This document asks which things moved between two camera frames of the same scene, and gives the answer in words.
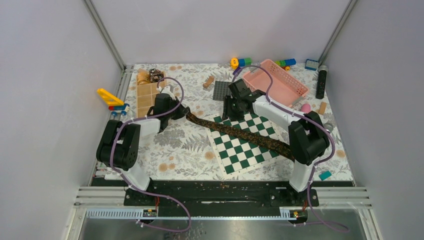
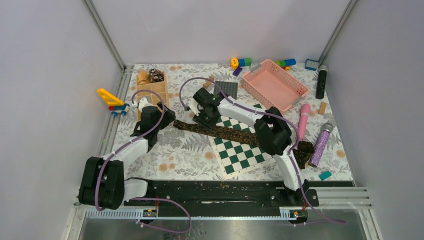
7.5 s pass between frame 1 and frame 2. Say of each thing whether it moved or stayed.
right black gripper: moved
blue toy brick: stayed
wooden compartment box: stayed
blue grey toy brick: stayed
